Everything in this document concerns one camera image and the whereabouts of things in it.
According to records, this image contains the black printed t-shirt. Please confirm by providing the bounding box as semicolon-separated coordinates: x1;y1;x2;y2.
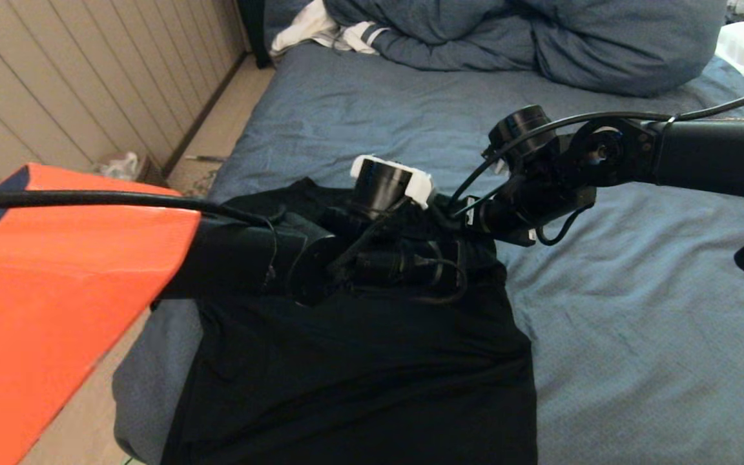
162;178;539;465

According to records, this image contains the blue bunched duvet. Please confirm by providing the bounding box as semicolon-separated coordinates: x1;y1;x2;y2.
320;0;726;99

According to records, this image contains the bed with blue sheet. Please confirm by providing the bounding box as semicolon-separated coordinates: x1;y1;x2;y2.
112;44;744;465

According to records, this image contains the white striped garment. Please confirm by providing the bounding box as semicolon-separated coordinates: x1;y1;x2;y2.
271;0;389;57

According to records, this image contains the black bedside furniture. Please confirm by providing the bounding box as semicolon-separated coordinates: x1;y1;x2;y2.
236;0;274;70

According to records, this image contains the clear plastic bin bag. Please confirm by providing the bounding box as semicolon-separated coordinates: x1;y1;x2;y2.
98;152;140;181

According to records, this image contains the black right gripper cable loop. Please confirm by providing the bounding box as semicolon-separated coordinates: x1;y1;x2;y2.
535;204;584;247

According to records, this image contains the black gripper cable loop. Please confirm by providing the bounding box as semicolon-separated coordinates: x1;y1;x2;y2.
403;257;470;306
535;204;584;247

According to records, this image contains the black left gripper cable loop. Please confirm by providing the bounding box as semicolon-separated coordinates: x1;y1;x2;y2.
403;257;470;306

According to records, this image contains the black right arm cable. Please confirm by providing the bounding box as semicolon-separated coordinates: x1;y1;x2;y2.
446;84;744;218

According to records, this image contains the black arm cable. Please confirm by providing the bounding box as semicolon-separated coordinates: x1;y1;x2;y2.
446;84;744;218
0;190;287;228

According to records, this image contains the colourful rope toy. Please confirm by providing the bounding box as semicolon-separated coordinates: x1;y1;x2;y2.
183;169;219;198

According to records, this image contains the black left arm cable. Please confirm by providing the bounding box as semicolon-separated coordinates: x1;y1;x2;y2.
0;190;287;228

